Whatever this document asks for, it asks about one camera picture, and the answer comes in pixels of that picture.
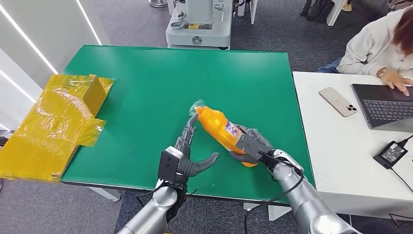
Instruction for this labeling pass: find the beige smartphone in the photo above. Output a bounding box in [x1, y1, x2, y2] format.
[319, 87, 358, 118]

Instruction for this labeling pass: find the person's hand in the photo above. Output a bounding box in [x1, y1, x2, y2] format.
[379, 68, 413, 97]

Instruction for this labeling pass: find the dark grey laptop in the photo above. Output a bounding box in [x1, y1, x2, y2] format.
[351, 83, 413, 134]

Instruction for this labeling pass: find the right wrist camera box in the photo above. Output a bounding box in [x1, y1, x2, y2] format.
[235, 133, 264, 157]

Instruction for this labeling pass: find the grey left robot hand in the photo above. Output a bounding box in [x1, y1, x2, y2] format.
[174, 115, 221, 177]

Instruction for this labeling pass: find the white furniture leg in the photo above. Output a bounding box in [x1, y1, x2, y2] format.
[326, 0, 345, 27]

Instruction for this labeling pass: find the black power adapter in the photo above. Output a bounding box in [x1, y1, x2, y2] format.
[373, 140, 409, 170]

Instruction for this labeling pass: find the white machine with column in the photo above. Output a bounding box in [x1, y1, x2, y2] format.
[165, 0, 233, 50]

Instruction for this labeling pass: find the black adapter cable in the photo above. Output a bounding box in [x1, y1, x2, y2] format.
[390, 134, 413, 193]

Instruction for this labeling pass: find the person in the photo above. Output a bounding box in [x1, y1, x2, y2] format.
[316, 0, 413, 97]

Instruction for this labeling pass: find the yellow taped cardboard box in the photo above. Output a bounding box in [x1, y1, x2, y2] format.
[0, 73, 115, 182]

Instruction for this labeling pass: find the white desk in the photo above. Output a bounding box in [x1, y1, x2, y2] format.
[292, 71, 413, 222]

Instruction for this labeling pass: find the white table leg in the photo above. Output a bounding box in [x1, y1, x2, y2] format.
[88, 186, 122, 203]
[243, 202, 293, 222]

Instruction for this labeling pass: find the black floor cable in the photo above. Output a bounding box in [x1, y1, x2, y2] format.
[388, 213, 413, 224]

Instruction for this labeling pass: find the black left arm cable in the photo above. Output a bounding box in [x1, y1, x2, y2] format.
[134, 180, 199, 207]

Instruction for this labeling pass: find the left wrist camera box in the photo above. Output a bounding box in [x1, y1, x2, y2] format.
[157, 146, 185, 182]

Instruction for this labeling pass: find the white wall light strip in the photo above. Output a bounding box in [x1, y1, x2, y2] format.
[75, 0, 103, 46]
[0, 69, 37, 104]
[0, 3, 59, 76]

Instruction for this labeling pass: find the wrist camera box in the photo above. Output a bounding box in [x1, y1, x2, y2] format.
[157, 146, 185, 182]
[235, 133, 264, 157]

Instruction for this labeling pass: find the orange detergent bottle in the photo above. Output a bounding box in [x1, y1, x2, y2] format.
[189, 99, 260, 168]

